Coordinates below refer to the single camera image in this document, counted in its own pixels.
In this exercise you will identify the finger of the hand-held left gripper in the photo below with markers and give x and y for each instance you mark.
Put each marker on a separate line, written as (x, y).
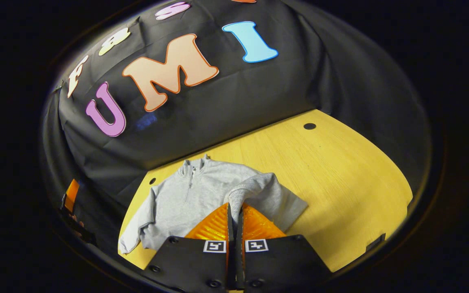
(72, 196)

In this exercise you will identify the gray zip-neck sweatshirt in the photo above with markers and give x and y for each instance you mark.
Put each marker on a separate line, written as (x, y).
(202, 191)

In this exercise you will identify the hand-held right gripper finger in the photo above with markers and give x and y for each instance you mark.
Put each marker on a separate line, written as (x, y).
(239, 260)
(230, 260)

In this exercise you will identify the black backdrop cloth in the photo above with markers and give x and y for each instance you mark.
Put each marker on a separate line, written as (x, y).
(226, 106)

